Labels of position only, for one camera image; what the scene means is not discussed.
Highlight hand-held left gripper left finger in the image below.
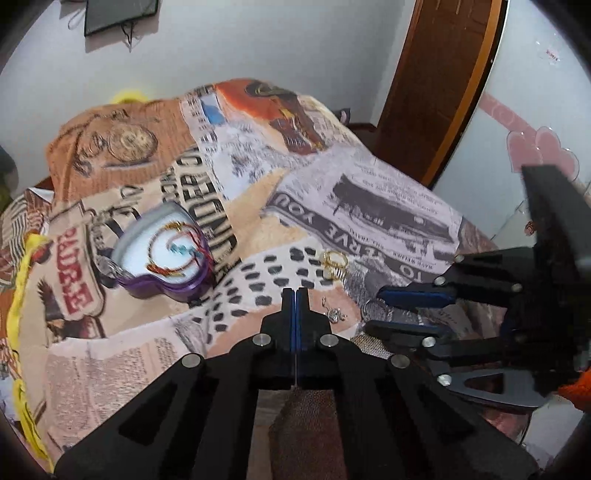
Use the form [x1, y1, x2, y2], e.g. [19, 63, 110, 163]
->
[54, 287, 297, 480]

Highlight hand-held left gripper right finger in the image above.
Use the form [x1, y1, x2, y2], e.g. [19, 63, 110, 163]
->
[296, 287, 540, 480]

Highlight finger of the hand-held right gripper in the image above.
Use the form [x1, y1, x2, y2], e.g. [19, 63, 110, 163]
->
[364, 318, 546, 410]
[376, 246, 540, 309]

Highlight teal bead bracelet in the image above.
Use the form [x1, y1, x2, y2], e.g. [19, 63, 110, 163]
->
[168, 231, 206, 259]

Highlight red gold bead bracelet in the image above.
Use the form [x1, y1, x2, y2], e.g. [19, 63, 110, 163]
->
[144, 222, 213, 278]

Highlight purple heart-shaped jewelry box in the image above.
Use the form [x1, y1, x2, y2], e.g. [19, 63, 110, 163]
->
[110, 202, 218, 304]

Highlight silver earrings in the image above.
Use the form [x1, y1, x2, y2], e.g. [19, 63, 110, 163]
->
[321, 298, 348, 324]

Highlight gold rings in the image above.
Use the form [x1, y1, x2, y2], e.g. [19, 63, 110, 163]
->
[321, 250, 349, 280]

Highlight printed blanket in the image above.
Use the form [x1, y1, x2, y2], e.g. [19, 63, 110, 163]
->
[0, 78, 509, 467]

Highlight orange cloth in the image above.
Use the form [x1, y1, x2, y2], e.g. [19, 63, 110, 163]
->
[556, 367, 591, 411]

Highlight pink heart sticker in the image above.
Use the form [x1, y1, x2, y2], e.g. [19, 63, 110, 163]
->
[478, 92, 581, 186]

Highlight white sliding door panel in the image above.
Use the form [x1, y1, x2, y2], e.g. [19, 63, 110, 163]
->
[431, 0, 591, 462]

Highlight brown wooden door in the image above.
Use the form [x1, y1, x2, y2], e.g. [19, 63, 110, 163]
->
[373, 0, 506, 188]

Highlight grey pillow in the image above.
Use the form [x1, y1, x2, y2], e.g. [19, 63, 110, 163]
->
[0, 145, 19, 208]

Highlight clear bead bracelet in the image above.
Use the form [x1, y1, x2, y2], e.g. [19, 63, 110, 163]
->
[95, 256, 123, 280]

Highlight small black wall monitor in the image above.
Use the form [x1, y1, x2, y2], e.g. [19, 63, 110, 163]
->
[83, 0, 160, 37]

